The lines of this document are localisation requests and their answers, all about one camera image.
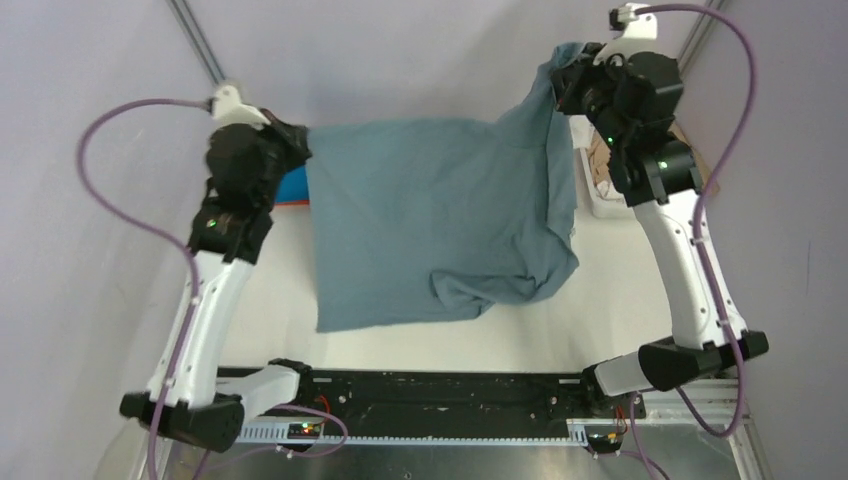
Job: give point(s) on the right controller board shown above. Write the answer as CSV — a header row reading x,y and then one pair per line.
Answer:
x,y
605,444

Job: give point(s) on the aluminium frame rail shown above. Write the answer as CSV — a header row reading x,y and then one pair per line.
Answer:
x,y
713,402

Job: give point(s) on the left corner aluminium post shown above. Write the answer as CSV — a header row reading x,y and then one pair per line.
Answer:
x,y
197,39

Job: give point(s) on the beige crumpled t-shirt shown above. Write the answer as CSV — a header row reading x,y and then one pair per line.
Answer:
x,y
598,155

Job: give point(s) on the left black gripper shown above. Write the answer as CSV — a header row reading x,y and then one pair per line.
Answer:
x,y
293,137

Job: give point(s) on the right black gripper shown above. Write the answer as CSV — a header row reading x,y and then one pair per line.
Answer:
x,y
573,77

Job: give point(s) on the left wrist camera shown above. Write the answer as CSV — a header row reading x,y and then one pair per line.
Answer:
x,y
227,107

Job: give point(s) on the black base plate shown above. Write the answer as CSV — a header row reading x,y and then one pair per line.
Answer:
x,y
384,407

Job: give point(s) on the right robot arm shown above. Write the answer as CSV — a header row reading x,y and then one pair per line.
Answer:
x,y
659,180

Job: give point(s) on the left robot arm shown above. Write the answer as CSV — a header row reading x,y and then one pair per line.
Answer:
x,y
183,401

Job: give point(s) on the right corner aluminium post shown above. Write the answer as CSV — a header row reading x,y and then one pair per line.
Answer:
x,y
698,35

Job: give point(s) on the corner aluminium post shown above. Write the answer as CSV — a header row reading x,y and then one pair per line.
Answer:
x,y
197,39
698,35

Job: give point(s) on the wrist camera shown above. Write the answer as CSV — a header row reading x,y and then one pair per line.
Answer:
x,y
227,107
635,33

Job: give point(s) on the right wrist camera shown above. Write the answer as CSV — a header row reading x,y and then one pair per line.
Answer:
x,y
635,33

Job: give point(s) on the left controller board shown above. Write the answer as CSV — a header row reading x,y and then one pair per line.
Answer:
x,y
304,431

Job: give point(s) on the grey-blue t-shirt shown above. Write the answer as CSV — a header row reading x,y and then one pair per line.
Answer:
x,y
439,219

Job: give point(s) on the controller board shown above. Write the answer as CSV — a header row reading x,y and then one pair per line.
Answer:
x,y
304,431
605,444

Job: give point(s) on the folded orange t-shirt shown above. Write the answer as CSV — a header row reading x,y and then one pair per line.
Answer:
x,y
293,203

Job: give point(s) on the folded blue t-shirt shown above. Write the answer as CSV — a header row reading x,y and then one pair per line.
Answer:
x,y
293,186

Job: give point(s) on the white laundry basket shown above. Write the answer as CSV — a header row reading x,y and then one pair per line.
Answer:
x,y
605,201

